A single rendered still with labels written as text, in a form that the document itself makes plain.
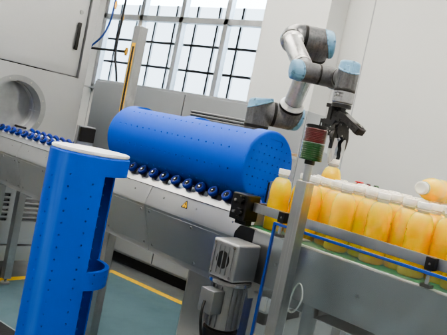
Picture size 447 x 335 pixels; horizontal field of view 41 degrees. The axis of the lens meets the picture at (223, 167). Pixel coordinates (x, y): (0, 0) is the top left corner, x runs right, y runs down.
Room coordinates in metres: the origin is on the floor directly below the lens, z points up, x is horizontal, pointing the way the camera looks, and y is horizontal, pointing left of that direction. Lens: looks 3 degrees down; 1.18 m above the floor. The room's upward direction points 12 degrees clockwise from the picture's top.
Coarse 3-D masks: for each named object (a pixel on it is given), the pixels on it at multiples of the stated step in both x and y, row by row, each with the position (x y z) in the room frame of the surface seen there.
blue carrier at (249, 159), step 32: (128, 128) 2.62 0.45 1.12; (160, 128) 2.49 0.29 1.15; (192, 128) 2.38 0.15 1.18; (224, 128) 2.29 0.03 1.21; (160, 160) 2.46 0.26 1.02; (192, 160) 2.31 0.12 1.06; (224, 160) 2.18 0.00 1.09; (256, 160) 2.17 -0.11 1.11; (288, 160) 2.29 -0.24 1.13; (256, 192) 2.19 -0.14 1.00
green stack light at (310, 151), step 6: (306, 144) 1.63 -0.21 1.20; (312, 144) 1.62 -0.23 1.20; (318, 144) 1.62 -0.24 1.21; (306, 150) 1.63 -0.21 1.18; (312, 150) 1.62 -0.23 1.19; (318, 150) 1.62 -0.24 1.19; (300, 156) 1.64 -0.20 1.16; (306, 156) 1.62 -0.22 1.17; (312, 156) 1.62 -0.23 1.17; (318, 156) 1.62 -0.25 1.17
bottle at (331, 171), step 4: (328, 164) 2.08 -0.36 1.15; (332, 164) 2.07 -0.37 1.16; (328, 168) 2.07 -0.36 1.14; (332, 168) 2.06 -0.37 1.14; (336, 168) 2.07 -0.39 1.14; (324, 172) 2.07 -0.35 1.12; (328, 172) 2.06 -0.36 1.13; (332, 172) 2.06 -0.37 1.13; (336, 172) 2.06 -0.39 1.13; (340, 172) 2.08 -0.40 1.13; (324, 176) 2.07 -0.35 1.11; (328, 176) 2.06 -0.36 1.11; (332, 176) 2.05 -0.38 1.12; (336, 176) 2.06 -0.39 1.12; (340, 176) 2.07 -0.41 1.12
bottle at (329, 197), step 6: (330, 192) 1.87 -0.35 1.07; (336, 192) 1.87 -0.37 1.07; (324, 198) 1.88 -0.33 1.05; (330, 198) 1.86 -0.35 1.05; (324, 204) 1.87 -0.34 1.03; (330, 204) 1.86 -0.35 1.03; (324, 210) 1.87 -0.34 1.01; (330, 210) 1.86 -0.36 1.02; (324, 216) 1.87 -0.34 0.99; (324, 222) 1.86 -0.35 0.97; (318, 234) 1.87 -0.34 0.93
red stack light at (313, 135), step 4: (308, 128) 1.63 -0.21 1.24; (312, 128) 1.62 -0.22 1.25; (316, 128) 1.62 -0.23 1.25; (304, 132) 1.65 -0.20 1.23; (308, 132) 1.63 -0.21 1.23; (312, 132) 1.62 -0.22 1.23; (316, 132) 1.62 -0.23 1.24; (320, 132) 1.62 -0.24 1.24; (324, 132) 1.63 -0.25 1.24; (304, 136) 1.65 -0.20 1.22; (308, 136) 1.63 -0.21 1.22; (312, 136) 1.62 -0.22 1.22; (316, 136) 1.62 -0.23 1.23; (320, 136) 1.62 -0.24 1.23; (324, 136) 1.63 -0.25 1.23; (304, 140) 1.64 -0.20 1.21; (308, 140) 1.63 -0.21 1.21; (312, 140) 1.62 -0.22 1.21; (316, 140) 1.62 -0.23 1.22; (320, 140) 1.62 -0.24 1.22; (324, 140) 1.63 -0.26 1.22; (324, 144) 1.64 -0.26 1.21
